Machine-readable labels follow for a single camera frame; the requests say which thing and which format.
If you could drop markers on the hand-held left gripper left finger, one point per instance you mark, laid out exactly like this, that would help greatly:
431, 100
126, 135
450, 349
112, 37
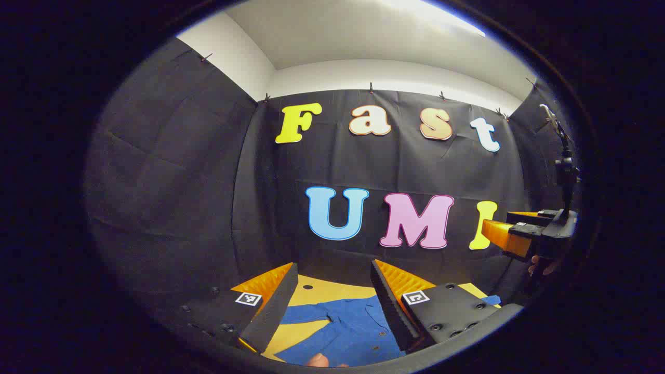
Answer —
275, 306

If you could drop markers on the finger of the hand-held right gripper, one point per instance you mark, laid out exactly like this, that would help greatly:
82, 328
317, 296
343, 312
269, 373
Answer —
506, 239
530, 214

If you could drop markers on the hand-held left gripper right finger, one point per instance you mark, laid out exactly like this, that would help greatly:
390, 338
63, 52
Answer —
389, 306

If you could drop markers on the blue button shirt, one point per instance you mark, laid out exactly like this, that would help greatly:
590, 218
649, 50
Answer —
353, 327

